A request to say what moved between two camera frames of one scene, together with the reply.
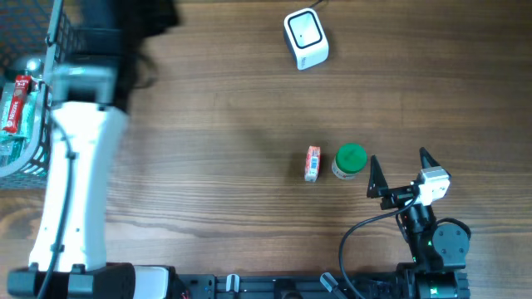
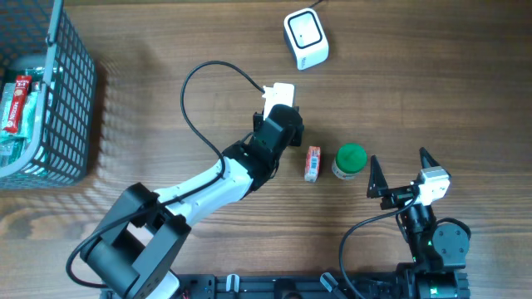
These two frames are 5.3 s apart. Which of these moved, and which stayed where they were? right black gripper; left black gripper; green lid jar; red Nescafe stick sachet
Moved: left black gripper
Stayed: right black gripper; green lid jar; red Nescafe stick sachet
